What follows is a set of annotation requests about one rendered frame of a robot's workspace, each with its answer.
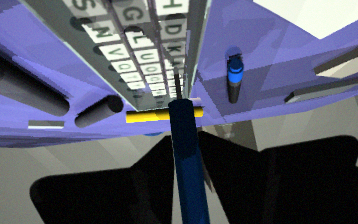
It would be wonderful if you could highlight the grey keyboard with white letter keys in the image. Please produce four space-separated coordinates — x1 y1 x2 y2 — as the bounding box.
17 0 212 112

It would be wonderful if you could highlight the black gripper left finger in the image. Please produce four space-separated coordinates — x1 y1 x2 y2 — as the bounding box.
29 135 174 224

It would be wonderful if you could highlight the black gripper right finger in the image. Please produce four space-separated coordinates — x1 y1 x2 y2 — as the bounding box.
198 131 358 224

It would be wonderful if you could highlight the blue stylus with grey tip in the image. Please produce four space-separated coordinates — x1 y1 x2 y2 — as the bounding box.
168 74 210 224

